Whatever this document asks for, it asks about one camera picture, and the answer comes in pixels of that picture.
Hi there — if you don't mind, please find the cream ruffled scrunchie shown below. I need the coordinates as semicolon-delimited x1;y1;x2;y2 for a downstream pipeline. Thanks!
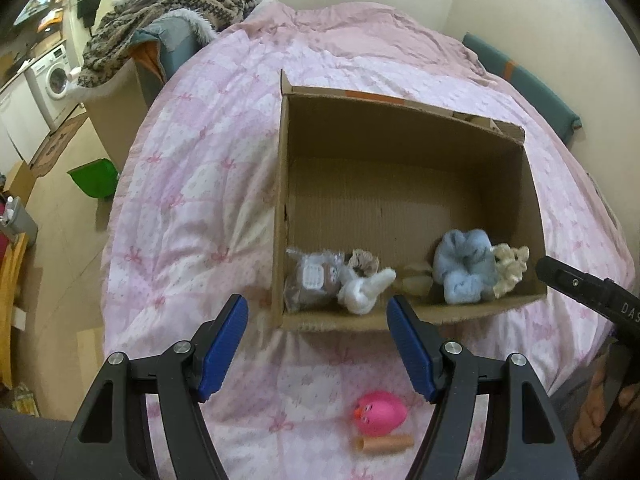
491;243;530;299

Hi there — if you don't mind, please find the peach rubber tube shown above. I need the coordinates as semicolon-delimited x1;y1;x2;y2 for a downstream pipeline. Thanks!
354;434;414;456

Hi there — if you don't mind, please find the light blue fluffy scrunchie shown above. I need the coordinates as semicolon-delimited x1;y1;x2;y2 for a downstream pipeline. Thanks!
433;229;498;304

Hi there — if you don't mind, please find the pink rubber duck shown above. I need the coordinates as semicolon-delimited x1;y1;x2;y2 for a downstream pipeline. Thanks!
352;390;408;437

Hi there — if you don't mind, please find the translucent beige small item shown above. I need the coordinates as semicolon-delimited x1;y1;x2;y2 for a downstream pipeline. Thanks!
394;261;434;298

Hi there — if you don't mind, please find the white sock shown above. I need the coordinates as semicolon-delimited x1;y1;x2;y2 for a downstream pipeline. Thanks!
337;266;396;315

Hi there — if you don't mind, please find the beige lace scrunchie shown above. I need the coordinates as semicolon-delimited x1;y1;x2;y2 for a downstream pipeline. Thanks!
346;248;380;278

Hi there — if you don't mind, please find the clear plastic packet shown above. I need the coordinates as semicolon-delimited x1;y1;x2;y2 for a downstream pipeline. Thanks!
284;247;345;313

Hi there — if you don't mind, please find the teal cushion with orange stripe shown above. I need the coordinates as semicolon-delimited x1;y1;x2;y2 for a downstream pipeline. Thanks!
462;32;582;145

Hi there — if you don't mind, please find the yellow wooden chair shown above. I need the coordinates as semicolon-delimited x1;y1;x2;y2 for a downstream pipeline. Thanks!
0;233;28;390

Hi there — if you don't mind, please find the grey small trash can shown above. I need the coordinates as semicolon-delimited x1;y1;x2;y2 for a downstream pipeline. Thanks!
1;196;38;248

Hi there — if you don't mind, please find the open brown cardboard box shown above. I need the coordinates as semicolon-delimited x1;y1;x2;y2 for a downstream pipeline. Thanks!
271;79;546;332

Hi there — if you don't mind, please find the green plastic bin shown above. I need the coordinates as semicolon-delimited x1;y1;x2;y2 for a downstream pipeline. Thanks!
67;158;119;200

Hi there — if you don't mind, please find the brown door mat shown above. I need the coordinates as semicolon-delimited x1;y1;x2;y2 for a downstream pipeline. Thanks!
30;113;89;179

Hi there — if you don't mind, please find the white kitchen cabinet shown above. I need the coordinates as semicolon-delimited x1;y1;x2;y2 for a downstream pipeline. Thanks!
1;74;50;164

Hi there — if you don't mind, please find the white washing machine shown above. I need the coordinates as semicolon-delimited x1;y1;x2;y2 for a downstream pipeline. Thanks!
26;44;77;131

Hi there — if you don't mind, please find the teal fur-trimmed jacket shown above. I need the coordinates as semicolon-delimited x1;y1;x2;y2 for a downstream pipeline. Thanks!
128;9;218;106

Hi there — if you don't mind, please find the black hanging bag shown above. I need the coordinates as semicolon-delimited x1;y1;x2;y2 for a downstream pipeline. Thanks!
76;0;101;29

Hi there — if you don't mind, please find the patterned knit blanket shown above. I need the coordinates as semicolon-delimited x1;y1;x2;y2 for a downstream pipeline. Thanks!
68;0;262;102

